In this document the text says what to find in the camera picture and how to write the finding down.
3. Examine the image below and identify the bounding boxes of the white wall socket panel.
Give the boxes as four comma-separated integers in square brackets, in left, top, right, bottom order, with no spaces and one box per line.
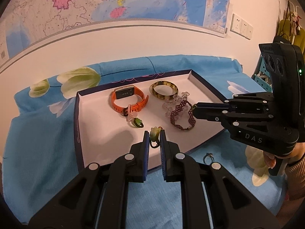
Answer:
[230,14,253,40]

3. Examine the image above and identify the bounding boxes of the hanging bags and clothes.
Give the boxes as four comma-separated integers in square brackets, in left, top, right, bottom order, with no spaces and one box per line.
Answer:
[273,1,304,52]

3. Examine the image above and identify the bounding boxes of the dark braided bracelet with ring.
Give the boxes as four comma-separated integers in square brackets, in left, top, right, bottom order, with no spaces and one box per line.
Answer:
[169,100,197,131]

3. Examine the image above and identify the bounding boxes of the right forearm brown sleeve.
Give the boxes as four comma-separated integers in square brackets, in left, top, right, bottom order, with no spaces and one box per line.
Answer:
[285,155,304,201]

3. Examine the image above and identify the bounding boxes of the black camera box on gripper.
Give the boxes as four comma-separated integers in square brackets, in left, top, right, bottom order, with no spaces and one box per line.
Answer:
[258,42,305,117]

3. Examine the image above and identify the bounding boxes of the clear crystal bead bracelet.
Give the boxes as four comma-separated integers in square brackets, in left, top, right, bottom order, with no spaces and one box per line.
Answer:
[162,91,191,119]

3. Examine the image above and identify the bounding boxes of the tortoiseshell bangle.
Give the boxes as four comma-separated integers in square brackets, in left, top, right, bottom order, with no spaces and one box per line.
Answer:
[149,81,178,100]

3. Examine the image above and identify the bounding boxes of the colourful wall map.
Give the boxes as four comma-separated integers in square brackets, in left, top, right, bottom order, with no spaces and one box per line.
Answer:
[1,0,230,63]

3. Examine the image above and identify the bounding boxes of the green ring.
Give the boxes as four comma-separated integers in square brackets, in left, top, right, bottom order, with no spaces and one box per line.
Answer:
[130,117,145,129]

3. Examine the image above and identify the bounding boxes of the dark blue shallow box tray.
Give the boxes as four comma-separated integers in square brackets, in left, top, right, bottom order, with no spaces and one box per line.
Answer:
[74,70,225,171]

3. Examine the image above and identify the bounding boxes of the person's right hand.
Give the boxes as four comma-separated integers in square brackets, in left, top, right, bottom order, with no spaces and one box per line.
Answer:
[263,141,305,170]

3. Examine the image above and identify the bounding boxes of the teal perforated basket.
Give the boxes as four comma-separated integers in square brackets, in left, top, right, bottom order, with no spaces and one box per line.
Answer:
[251,55,272,92]

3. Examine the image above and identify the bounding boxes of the blue floral bed sheet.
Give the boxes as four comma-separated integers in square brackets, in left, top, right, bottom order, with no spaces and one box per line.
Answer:
[2,55,287,228]

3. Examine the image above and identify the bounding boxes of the silver ring on sheet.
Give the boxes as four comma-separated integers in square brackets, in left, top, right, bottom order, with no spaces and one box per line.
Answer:
[202,152,215,165]

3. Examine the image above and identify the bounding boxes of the orange smart watch band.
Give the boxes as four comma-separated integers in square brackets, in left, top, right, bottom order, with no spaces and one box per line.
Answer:
[111,85,149,116]

